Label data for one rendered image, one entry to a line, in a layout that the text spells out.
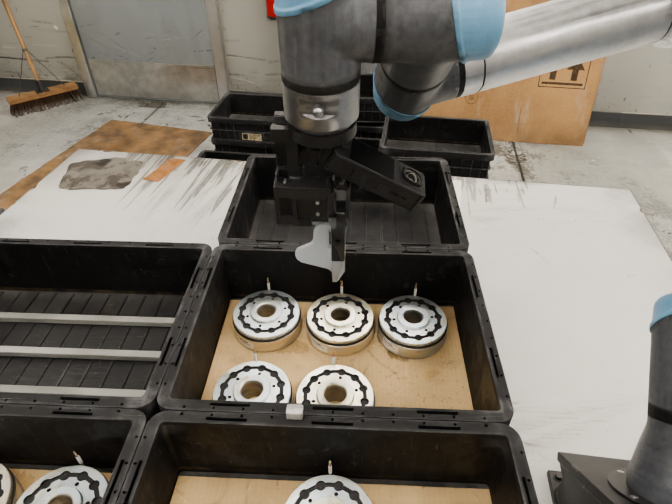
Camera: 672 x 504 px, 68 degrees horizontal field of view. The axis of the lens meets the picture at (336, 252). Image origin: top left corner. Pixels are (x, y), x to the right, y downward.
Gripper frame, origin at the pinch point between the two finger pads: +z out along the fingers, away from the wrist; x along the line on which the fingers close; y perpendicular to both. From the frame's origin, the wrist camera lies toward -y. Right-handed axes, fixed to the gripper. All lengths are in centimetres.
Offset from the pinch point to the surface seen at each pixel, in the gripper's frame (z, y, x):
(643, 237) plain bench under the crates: 35, -69, -44
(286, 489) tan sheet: 14.7, 5.4, 23.7
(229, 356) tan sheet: 16.7, 16.3, 4.7
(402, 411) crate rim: 5.2, -7.5, 18.3
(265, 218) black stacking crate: 20.7, 16.7, -30.9
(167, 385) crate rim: 5.4, 19.4, 16.2
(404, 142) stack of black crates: 66, -20, -131
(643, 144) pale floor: 125, -177, -230
